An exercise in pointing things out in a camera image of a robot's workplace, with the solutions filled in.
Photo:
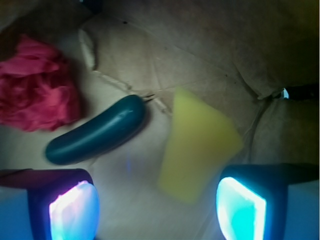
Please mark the crumpled red paper ball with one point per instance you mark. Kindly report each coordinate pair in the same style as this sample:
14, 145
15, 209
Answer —
37, 91

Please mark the yellow green sponge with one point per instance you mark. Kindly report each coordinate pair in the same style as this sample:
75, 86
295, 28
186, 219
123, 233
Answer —
202, 139

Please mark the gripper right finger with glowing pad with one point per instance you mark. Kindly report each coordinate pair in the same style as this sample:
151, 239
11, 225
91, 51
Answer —
269, 202

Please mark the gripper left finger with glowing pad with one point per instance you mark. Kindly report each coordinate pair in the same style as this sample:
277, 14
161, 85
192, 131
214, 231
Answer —
52, 204

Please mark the dark green toy cucumber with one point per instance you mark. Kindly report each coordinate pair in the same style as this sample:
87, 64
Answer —
101, 134

